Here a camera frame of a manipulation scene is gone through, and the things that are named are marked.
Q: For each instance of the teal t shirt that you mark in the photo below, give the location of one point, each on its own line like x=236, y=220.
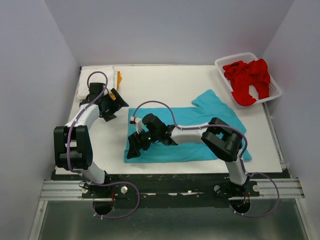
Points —
x=188, y=145

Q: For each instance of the red t shirt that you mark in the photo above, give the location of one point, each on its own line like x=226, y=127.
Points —
x=243, y=75

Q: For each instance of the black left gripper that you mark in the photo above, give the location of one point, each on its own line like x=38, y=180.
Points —
x=117, y=104

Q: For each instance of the aluminium frame rail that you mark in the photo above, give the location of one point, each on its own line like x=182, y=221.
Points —
x=275, y=214

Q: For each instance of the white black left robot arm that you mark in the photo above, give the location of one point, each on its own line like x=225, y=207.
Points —
x=72, y=145

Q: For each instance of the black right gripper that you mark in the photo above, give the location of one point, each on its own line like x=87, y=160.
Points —
x=136, y=143

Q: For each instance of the folded yellow t shirt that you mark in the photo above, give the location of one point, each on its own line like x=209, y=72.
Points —
x=119, y=79

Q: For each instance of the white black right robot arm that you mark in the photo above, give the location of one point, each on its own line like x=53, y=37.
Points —
x=222, y=140

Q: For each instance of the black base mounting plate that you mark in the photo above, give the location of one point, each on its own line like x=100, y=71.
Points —
x=124, y=191

